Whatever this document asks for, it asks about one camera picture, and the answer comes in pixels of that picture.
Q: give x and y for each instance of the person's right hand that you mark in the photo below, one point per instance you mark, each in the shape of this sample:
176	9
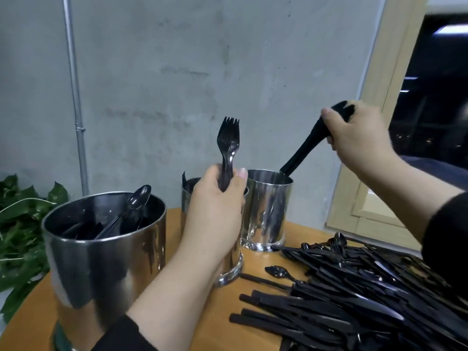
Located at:
362	142

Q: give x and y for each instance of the person's left hand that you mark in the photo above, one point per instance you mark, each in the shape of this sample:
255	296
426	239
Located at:
212	215

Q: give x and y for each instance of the black plastic knife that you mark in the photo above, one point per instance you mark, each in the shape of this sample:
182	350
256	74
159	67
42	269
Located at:
311	142

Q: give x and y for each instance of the pile of black plastic cutlery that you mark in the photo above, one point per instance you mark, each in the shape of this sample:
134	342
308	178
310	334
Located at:
351	303

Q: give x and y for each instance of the person's right forearm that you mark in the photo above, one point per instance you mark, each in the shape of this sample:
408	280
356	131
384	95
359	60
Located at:
431	215

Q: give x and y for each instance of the person's left forearm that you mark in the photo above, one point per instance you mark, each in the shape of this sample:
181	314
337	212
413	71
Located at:
172	307

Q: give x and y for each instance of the dark parked car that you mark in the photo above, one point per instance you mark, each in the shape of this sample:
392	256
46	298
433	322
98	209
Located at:
442	171

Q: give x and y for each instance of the grey metal pipe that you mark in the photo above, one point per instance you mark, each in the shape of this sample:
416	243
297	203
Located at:
74	84

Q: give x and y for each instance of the green leafy plant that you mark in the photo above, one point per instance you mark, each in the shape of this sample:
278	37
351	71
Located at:
22	245

